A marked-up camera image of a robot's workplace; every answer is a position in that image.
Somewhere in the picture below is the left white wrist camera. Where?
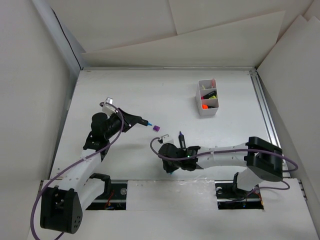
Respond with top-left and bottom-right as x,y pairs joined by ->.
100,97 -> 115,116

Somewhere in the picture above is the pink cap black highlighter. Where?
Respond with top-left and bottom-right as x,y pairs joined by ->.
201,93 -> 215,100

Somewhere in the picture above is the pink clear pen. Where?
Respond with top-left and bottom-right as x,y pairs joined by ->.
211,78 -> 216,89

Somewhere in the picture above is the purple tip black highlighter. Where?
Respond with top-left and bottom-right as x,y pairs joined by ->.
178,131 -> 187,150

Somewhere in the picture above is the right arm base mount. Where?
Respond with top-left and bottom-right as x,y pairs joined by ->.
215,172 -> 264,210

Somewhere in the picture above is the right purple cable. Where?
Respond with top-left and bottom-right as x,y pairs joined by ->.
149,136 -> 300,203

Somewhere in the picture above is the white compartment pen holder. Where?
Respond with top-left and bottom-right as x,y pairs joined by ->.
195,78 -> 219,117

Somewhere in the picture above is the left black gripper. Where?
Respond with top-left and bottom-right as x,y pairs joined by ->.
104,108 -> 141,140

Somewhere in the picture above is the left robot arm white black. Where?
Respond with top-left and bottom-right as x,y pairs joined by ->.
40,108 -> 149,234

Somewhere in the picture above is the aluminium rail right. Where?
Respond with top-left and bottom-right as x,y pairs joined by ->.
248,69 -> 292,178

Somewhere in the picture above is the blue tip black highlighter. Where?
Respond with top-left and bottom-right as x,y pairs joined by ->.
138,119 -> 152,126

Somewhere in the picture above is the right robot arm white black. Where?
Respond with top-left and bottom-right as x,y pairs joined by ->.
156,136 -> 283,197

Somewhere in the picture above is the orange tip black highlighter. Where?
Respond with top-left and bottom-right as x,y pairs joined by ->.
201,104 -> 215,110

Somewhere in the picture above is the purple highlighter cap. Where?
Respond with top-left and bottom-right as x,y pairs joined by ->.
153,125 -> 160,132

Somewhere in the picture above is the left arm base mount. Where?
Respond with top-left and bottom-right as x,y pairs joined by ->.
86,173 -> 128,211

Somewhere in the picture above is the yellow cap black highlighter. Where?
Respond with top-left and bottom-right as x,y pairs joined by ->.
201,90 -> 217,100

